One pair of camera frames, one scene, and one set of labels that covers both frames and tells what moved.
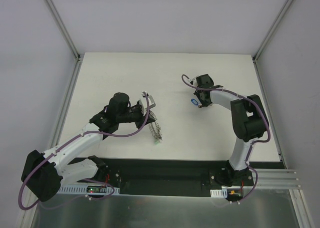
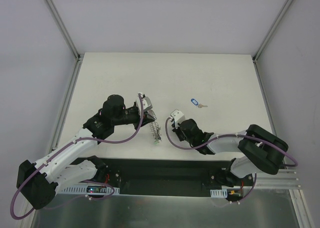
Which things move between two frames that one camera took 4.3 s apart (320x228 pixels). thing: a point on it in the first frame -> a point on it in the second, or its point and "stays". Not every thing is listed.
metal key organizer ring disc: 156,130 stays
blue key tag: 194,101 stays
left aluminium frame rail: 79,57 stays
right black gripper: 200,99 -> 181,130
